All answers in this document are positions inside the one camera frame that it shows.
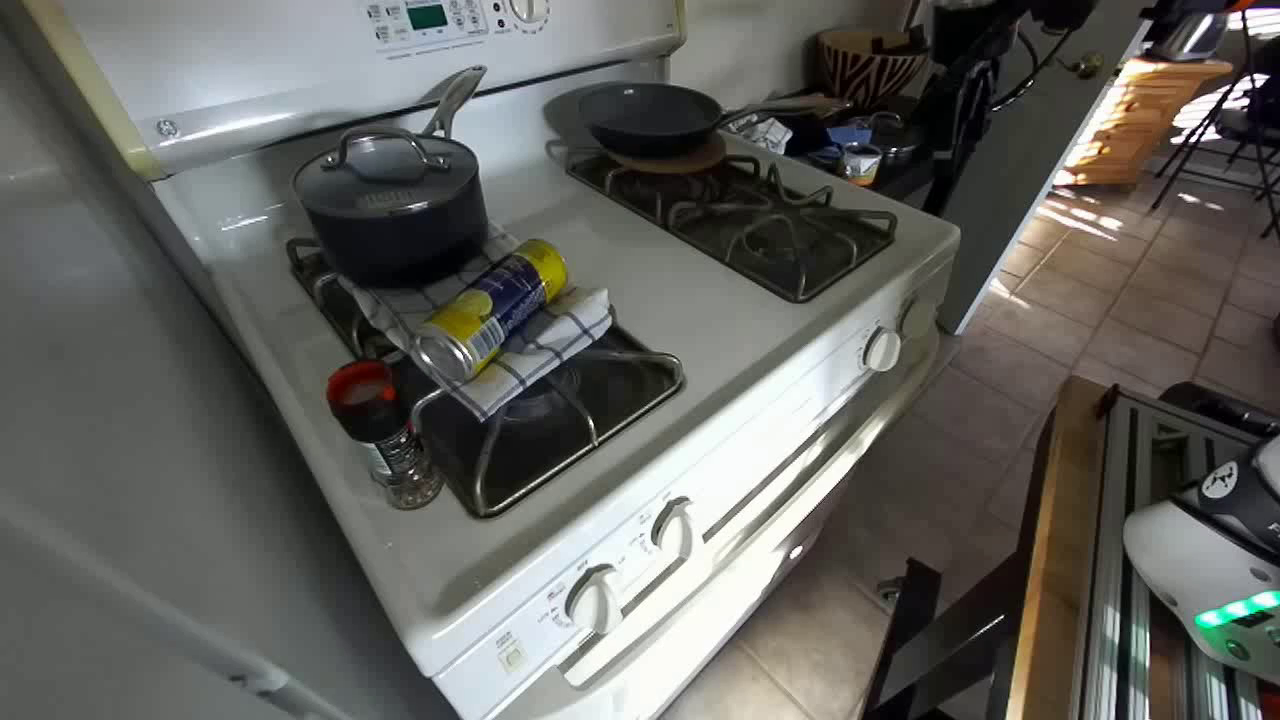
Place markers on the gray door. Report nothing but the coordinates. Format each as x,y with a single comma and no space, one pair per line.
1025,187

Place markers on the white and blue cup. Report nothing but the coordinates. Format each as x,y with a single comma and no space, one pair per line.
861,162

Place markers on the black tripod stand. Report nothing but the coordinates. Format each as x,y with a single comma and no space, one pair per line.
1247,124

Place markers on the spice jar with red lid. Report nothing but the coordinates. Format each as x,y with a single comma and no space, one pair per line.
365,403

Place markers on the yellow and blue can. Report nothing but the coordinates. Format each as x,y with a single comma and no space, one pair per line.
487,315

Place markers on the white stove knob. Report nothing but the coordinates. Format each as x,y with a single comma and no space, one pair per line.
671,526
882,349
591,598

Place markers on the gray refrigerator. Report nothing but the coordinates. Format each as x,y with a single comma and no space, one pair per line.
122,441

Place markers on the white striped dish towel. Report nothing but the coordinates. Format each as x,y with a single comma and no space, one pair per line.
555,349

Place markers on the dark nonstick frying pan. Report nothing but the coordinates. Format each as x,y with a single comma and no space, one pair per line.
643,118

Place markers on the white device with green light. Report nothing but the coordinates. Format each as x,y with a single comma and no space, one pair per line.
1202,561

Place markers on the zebra pattern basket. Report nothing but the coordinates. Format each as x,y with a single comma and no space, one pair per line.
866,67

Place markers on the white gas stove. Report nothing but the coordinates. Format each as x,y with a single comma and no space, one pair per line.
747,403

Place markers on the metal rail frame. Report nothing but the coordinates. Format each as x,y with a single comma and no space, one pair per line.
1134,641

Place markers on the black burner grate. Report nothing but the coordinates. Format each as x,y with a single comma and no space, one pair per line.
826,245
626,383

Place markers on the brass door knob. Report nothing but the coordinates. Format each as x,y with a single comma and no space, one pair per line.
1082,62

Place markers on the wooden board edge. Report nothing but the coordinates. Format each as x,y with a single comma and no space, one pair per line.
1062,532

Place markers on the round wooden trivet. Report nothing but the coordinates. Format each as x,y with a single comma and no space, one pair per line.
682,162

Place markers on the black metal stand legs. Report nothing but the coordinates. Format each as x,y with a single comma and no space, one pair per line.
933,641

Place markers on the glass pot lid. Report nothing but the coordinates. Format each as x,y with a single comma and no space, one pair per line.
384,162

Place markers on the oven control panel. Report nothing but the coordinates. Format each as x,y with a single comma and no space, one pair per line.
454,19

